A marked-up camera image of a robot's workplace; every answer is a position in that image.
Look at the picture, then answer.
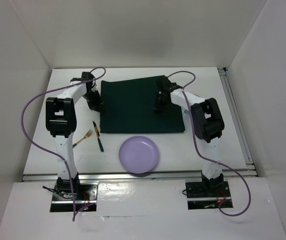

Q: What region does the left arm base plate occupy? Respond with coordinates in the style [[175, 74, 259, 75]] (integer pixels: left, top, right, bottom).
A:
[[43, 183, 98, 213]]

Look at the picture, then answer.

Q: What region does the lilac plastic plate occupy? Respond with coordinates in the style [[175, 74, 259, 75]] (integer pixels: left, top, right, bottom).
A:
[[118, 136, 160, 174]]

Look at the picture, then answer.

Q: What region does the dark green cloth napkin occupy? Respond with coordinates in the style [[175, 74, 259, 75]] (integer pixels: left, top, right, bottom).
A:
[[100, 75, 185, 134]]

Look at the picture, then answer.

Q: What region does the gold fork green handle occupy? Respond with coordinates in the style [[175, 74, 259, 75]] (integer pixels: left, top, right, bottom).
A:
[[73, 129, 93, 148]]

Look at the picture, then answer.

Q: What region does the gold knife green handle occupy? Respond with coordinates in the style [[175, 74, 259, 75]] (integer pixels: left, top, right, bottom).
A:
[[93, 121, 104, 152]]

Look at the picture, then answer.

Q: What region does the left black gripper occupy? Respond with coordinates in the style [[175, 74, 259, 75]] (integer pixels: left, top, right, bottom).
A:
[[82, 89, 104, 113]]

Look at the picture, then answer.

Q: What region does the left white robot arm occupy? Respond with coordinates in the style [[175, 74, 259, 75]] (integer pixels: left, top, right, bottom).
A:
[[46, 71, 104, 200]]

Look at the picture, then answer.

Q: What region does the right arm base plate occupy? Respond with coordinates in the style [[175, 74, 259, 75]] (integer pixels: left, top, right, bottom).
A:
[[182, 181, 233, 210]]

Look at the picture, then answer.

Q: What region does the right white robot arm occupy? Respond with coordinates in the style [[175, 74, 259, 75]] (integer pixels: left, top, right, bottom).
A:
[[154, 77, 225, 197]]

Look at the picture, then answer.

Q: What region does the aluminium rail front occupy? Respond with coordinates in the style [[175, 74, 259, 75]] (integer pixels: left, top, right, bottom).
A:
[[22, 167, 258, 181]]

